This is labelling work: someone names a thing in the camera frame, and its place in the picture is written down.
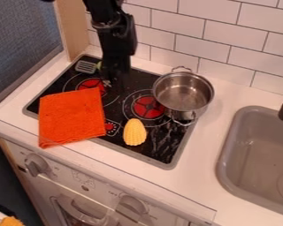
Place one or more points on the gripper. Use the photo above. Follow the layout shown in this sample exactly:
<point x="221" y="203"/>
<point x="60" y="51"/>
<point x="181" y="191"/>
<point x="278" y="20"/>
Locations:
<point x="115" y="47"/>

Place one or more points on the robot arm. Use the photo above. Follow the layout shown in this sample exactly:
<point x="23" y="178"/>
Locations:
<point x="101" y="10"/>

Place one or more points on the orange cloth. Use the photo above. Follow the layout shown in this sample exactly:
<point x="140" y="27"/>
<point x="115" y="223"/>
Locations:
<point x="71" y="116"/>

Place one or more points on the grey spatula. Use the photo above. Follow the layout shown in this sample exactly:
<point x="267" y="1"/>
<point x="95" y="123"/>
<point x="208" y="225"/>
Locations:
<point x="86" y="66"/>

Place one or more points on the silver pot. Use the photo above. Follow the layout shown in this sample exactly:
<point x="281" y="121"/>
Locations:
<point x="183" y="94"/>

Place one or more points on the yellow toy corn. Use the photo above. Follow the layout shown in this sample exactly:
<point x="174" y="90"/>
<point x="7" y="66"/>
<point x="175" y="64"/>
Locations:
<point x="134" y="132"/>

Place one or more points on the toy stove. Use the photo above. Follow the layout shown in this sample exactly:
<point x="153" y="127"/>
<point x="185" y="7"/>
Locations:
<point x="155" y="138"/>

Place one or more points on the toy sink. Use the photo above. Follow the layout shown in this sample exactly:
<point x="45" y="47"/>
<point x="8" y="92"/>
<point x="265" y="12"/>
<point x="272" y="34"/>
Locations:
<point x="258" y="159"/>

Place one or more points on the yellow toy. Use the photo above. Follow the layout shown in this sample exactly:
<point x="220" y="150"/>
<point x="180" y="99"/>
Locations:
<point x="10" y="222"/>

